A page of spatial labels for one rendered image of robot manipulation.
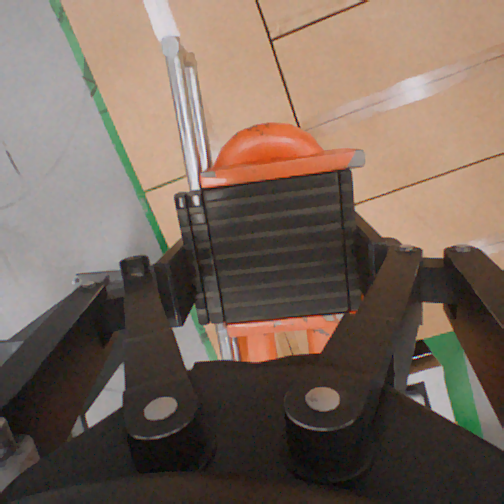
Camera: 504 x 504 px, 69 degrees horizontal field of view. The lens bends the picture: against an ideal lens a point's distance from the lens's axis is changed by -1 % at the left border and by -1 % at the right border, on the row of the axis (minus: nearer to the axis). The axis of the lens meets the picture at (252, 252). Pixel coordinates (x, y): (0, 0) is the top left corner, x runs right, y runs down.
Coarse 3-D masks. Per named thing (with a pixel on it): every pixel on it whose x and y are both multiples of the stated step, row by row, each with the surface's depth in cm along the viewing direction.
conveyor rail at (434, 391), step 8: (440, 376) 93; (424, 384) 94; (432, 384) 94; (440, 384) 94; (424, 392) 98; (432, 392) 94; (440, 392) 94; (424, 400) 103; (432, 400) 95; (440, 400) 95; (448, 400) 95; (432, 408) 96; (440, 408) 96; (448, 408) 95; (448, 416) 96
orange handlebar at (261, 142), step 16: (256, 128) 18; (272, 128) 18; (288, 128) 18; (224, 144) 19; (240, 144) 18; (256, 144) 17; (272, 144) 17; (288, 144) 17; (304, 144) 17; (224, 160) 18; (240, 160) 18; (256, 160) 18; (240, 336) 21; (256, 336) 20; (272, 336) 21; (320, 336) 20; (240, 352) 21; (256, 352) 21; (272, 352) 21; (320, 352) 20
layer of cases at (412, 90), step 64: (64, 0) 79; (128, 0) 78; (192, 0) 77; (256, 0) 81; (320, 0) 76; (384, 0) 75; (448, 0) 74; (128, 64) 82; (256, 64) 80; (320, 64) 79; (384, 64) 78; (448, 64) 77; (128, 128) 86; (320, 128) 83; (384, 128) 82; (448, 128) 81; (384, 192) 86; (448, 192) 85
